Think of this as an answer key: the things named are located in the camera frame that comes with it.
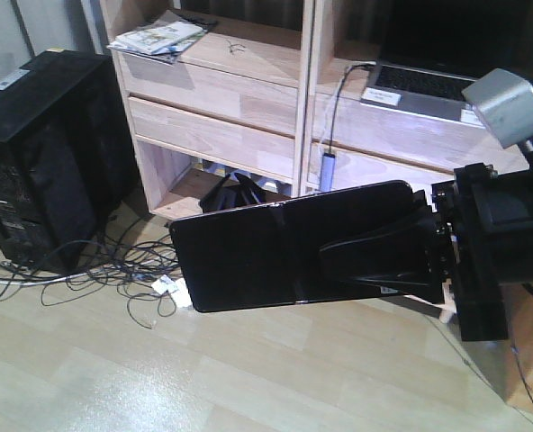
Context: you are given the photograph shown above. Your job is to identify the grey usb hub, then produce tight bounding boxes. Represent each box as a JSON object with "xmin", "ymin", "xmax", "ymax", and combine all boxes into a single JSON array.
[{"xmin": 319, "ymin": 152, "xmax": 336, "ymax": 192}]

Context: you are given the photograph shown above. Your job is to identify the black computer tower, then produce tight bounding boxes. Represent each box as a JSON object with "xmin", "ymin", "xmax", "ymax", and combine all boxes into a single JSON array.
[{"xmin": 0, "ymin": 50, "xmax": 139, "ymax": 274}]

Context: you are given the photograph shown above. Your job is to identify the silver laptop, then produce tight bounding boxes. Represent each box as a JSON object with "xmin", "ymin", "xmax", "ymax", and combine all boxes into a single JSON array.
[{"xmin": 360, "ymin": 0, "xmax": 531, "ymax": 128}]

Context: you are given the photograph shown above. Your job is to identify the wooden shelf unit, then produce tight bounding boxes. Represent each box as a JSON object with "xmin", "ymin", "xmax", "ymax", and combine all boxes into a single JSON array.
[{"xmin": 98, "ymin": 0, "xmax": 533, "ymax": 415}]

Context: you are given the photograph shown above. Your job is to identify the tangled black floor cables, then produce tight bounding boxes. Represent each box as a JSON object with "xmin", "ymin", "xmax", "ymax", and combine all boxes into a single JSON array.
[{"xmin": 0, "ymin": 188, "xmax": 182, "ymax": 330}]

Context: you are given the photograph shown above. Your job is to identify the black smartphone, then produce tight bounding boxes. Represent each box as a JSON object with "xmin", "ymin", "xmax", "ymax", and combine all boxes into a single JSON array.
[{"xmin": 169, "ymin": 180, "xmax": 413, "ymax": 313}]

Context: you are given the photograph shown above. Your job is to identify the stack of magazines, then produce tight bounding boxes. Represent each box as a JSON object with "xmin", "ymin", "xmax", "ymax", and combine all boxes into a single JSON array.
[{"xmin": 107, "ymin": 21, "xmax": 206, "ymax": 64}]

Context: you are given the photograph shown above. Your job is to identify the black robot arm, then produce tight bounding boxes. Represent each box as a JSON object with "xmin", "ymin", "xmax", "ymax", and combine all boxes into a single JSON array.
[{"xmin": 319, "ymin": 70, "xmax": 533, "ymax": 342}]

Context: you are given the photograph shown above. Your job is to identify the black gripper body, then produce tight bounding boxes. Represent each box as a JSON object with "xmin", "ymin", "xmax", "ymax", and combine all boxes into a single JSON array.
[{"xmin": 432, "ymin": 163, "xmax": 509, "ymax": 341}]

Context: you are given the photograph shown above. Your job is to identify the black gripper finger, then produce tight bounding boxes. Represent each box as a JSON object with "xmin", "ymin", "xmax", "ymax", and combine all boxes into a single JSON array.
[
  {"xmin": 412, "ymin": 190, "xmax": 429, "ymax": 214},
  {"xmin": 319, "ymin": 211, "xmax": 444, "ymax": 303}
]

